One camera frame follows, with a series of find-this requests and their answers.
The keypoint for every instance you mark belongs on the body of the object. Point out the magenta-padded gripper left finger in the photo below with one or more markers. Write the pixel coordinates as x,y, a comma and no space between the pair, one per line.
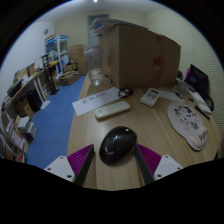
63,166

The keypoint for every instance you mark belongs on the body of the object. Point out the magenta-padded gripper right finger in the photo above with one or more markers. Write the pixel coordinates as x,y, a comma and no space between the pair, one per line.
165,165

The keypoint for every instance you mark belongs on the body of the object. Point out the black computer mouse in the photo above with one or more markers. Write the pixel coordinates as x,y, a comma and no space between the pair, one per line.
117,145

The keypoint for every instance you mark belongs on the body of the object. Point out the white printed mouse pad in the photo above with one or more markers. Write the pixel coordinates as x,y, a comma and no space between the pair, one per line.
188,123

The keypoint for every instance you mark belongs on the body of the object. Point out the shelf unit with books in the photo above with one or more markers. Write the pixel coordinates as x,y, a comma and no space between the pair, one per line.
18,136

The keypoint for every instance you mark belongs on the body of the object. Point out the black pen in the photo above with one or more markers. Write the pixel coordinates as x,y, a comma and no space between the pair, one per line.
202,112

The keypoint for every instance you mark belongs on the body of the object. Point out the small white remote control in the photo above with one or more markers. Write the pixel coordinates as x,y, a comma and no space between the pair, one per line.
150,97

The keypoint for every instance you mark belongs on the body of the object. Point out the plain white paper sheet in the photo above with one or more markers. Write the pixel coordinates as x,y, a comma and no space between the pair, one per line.
170,96

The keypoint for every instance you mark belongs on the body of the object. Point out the printed white paper sheet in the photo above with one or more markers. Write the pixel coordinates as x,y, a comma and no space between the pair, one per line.
90,101

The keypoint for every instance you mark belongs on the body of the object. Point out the white notebook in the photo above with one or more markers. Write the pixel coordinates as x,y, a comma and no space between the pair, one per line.
201,101

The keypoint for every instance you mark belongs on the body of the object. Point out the long white remote control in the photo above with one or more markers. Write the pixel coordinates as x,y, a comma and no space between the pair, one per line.
112,110

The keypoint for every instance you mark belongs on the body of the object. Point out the black office chair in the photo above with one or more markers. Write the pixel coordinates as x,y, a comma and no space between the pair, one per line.
209,103

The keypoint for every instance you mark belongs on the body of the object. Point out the low open cardboard box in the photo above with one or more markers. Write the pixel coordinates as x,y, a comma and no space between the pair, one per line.
69,79

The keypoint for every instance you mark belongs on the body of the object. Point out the long wooden side desk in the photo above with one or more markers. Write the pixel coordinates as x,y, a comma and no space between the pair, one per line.
26,85

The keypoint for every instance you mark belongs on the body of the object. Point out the black bag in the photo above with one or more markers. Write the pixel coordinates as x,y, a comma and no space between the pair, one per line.
198,80

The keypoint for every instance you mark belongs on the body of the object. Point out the clear plastic jar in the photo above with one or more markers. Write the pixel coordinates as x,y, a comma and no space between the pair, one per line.
94,65

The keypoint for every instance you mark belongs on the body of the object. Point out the stacked cardboard boxes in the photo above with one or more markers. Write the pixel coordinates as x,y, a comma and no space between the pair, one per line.
78,56

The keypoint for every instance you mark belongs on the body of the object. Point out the large brown cardboard box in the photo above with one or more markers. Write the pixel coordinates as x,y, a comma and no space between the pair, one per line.
140,56

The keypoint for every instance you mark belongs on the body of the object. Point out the blue and white display cabinet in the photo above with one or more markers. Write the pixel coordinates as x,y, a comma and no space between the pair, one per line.
56,50

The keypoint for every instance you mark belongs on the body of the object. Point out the grey door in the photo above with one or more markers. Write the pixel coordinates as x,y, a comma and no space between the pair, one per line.
93,20

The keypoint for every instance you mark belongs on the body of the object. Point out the round wall clock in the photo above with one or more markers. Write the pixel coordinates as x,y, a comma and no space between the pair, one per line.
46,32

